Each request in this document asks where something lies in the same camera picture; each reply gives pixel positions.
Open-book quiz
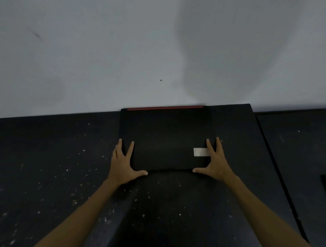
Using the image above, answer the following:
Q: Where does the person's left forearm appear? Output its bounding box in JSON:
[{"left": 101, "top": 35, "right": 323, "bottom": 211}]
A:
[{"left": 34, "top": 178, "right": 121, "bottom": 247}]

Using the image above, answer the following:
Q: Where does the person's left hand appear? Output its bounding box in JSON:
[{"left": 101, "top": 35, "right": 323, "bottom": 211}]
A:
[{"left": 107, "top": 138, "right": 149, "bottom": 186}]

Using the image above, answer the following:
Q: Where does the person's right forearm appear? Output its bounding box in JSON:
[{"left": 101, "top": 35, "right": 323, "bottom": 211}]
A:
[{"left": 224, "top": 175, "right": 312, "bottom": 247}]

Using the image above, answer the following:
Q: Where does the black desk mat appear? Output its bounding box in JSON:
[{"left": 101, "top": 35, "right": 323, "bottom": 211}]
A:
[{"left": 112, "top": 103, "right": 309, "bottom": 247}]

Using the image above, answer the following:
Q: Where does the black laptop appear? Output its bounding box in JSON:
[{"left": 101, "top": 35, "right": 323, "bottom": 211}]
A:
[{"left": 119, "top": 105, "right": 217, "bottom": 172}]

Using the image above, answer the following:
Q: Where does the person's right hand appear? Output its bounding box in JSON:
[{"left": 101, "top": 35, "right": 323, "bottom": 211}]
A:
[{"left": 192, "top": 137, "right": 236, "bottom": 183}]

